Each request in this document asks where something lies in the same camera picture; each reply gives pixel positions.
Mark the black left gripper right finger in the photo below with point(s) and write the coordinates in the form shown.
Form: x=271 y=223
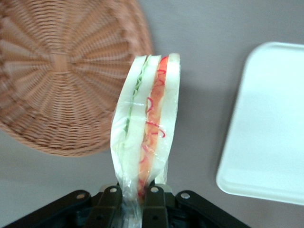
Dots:
x=154 y=209

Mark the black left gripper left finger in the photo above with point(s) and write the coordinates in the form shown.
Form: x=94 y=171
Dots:
x=107 y=209

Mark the triangle sandwich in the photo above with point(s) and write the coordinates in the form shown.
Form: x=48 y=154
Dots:
x=147 y=118

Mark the beige rectangular tray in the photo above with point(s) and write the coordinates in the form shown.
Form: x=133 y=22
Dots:
x=266 y=123

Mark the round brown wicker basket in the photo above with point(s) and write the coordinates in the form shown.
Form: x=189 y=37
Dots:
x=59 y=71

